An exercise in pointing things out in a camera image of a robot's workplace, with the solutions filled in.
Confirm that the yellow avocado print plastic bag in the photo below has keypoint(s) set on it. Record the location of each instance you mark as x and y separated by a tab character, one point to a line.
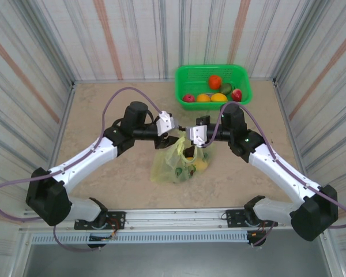
167	173

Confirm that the green plastic basket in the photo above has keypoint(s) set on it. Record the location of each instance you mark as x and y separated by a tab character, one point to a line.
190	78

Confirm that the fake orange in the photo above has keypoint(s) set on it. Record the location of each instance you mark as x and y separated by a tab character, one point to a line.
203	98

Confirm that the yellow fake lemon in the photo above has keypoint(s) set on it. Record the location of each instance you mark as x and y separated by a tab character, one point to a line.
219	97

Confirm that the green fake avocado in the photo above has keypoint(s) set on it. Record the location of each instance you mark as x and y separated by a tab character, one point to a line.
226	89

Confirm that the orange red fake persimmon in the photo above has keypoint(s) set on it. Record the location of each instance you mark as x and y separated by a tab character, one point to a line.
215	82

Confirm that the grey metal panel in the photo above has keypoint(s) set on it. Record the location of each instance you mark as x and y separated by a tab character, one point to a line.
176	262

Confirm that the small circuit board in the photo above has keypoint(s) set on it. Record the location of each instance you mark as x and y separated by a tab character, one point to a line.
101	238

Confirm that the aluminium table side rail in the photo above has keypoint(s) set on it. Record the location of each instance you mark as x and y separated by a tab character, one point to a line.
65	111
288	121

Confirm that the aluminium mounting rail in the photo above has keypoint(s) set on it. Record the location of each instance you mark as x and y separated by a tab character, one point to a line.
176	216

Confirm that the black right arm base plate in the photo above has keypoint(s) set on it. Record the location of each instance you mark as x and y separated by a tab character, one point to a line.
233	216

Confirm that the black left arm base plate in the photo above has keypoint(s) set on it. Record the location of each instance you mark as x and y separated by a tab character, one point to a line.
116	216

